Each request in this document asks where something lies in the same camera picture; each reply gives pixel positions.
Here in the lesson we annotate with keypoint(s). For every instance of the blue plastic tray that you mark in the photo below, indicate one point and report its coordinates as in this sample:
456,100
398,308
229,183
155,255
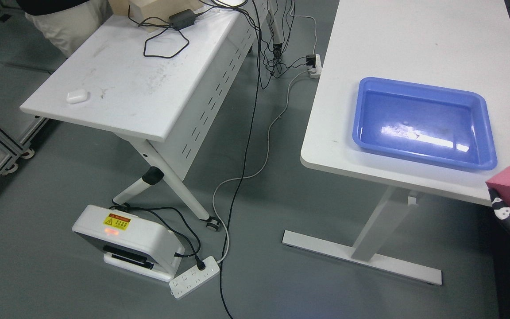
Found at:
423,123

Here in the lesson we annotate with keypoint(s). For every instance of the white power strip far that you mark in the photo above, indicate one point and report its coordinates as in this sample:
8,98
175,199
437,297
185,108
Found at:
314,65

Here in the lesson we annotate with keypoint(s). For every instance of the white power strip floor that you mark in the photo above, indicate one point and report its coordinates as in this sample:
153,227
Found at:
193,278

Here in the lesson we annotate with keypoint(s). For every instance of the white folding table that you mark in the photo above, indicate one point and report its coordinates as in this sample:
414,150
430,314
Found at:
164,104

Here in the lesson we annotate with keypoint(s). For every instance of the white charger box device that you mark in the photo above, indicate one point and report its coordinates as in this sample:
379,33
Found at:
132,243

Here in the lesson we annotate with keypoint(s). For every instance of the black power adapter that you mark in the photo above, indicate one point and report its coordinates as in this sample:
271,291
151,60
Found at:
182,19

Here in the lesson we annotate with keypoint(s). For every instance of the white earbuds case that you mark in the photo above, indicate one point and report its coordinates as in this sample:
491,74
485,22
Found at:
77,96

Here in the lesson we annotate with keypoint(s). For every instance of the person in beige trousers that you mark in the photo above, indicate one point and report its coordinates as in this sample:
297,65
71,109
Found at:
67,24

